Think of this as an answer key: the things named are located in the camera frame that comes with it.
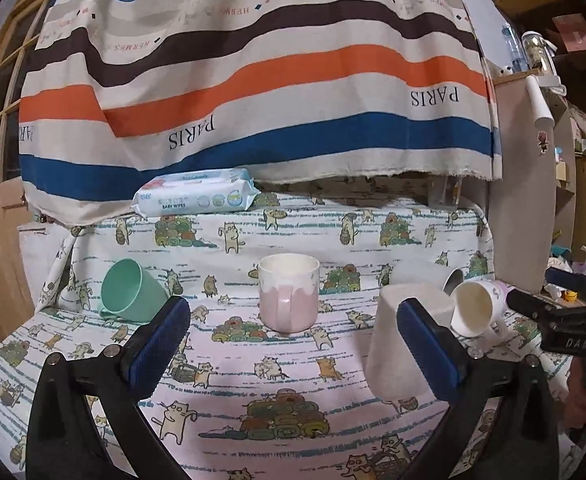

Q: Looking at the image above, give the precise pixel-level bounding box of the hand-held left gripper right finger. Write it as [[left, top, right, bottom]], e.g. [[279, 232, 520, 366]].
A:
[[395, 297, 560, 480]]

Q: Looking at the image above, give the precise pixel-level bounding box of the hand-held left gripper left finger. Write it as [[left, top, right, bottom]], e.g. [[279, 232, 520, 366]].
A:
[[25, 295, 193, 480]]

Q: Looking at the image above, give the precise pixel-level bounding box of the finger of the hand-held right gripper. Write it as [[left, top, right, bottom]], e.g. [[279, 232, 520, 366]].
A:
[[506, 290, 554, 323], [544, 266, 586, 292]]

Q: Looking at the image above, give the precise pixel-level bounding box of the pink and white mug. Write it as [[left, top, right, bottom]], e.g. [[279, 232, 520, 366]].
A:
[[258, 254, 321, 334]]

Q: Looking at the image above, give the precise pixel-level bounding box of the white textured cup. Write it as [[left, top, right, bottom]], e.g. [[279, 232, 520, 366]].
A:
[[364, 284, 455, 401]]

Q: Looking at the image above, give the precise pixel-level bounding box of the green plastic cup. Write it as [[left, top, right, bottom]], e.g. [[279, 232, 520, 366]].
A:
[[96, 258, 170, 324]]

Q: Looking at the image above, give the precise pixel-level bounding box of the grey cup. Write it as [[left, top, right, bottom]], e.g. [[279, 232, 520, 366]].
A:
[[391, 260, 465, 297]]

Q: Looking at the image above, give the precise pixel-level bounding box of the white mug with purple print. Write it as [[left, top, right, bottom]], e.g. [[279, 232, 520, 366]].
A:
[[450, 280, 511, 339]]

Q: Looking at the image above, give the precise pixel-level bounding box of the wooden cabinet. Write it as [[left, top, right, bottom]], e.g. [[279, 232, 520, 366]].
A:
[[488, 72, 581, 296]]

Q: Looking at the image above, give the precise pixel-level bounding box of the cat printed cloth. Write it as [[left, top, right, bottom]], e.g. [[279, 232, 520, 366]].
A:
[[0, 187, 576, 480]]

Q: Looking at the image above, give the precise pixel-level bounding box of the baby wipes pack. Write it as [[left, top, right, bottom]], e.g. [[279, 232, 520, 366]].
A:
[[131, 167, 260, 219]]

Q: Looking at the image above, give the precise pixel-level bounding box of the stack of white paper cups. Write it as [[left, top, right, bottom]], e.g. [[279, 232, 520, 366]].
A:
[[524, 75, 555, 131]]

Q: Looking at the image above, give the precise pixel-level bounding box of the glass jar with white lid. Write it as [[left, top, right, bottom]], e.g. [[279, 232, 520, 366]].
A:
[[521, 31, 557, 72]]

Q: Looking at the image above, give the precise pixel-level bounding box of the blue water bottle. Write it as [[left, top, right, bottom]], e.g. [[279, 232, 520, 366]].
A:
[[501, 24, 525, 74]]

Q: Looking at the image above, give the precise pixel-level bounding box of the pink box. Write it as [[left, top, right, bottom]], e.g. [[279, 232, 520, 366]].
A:
[[552, 12, 586, 54]]

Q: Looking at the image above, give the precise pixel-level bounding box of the striped cloth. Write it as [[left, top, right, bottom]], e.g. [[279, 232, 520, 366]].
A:
[[18, 0, 504, 226]]

